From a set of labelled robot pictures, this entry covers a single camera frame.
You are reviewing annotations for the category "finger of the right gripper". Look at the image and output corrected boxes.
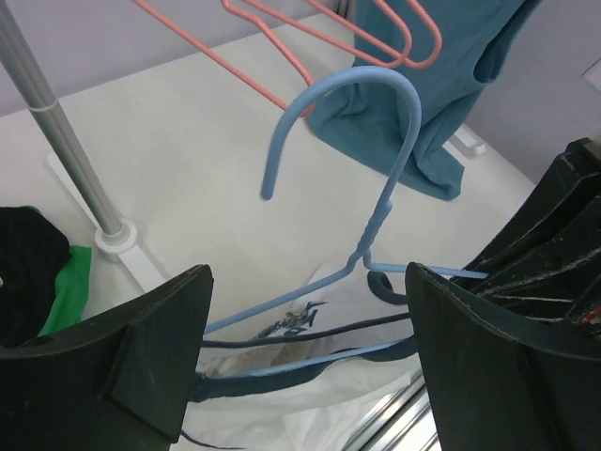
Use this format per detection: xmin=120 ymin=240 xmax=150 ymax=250
xmin=452 ymin=196 xmax=600 ymax=294

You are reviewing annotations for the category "teal tank top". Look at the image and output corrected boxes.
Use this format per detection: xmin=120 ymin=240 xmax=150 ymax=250
xmin=307 ymin=0 xmax=539 ymax=201

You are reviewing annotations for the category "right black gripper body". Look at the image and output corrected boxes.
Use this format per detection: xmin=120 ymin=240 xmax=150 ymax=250
xmin=469 ymin=138 xmax=600 ymax=338

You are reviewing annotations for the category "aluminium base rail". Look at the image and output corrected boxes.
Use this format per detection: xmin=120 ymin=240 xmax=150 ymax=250
xmin=343 ymin=370 xmax=441 ymax=451

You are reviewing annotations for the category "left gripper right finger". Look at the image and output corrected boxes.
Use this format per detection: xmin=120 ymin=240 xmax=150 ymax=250
xmin=405 ymin=263 xmax=600 ymax=450

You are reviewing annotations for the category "silver clothes rack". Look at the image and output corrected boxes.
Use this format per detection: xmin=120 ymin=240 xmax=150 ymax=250
xmin=1 ymin=1 xmax=166 ymax=292

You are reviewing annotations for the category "white navy-trimmed tank top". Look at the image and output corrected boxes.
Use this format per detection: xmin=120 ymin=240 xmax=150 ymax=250
xmin=181 ymin=270 xmax=419 ymax=450

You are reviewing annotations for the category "black garment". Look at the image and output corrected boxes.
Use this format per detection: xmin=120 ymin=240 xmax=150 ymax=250
xmin=1 ymin=207 xmax=70 ymax=348

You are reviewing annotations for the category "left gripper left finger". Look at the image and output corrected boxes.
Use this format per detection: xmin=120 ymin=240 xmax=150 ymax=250
xmin=1 ymin=265 xmax=214 ymax=444

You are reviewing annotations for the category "green garment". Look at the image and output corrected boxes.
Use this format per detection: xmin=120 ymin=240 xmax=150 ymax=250
xmin=39 ymin=245 xmax=92 ymax=336

